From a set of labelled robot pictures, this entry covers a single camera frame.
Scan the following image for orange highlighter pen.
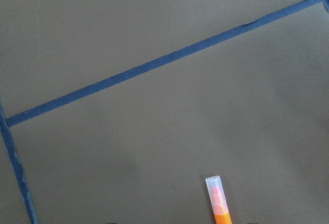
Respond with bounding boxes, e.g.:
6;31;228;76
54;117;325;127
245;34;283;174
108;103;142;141
205;176;232;224

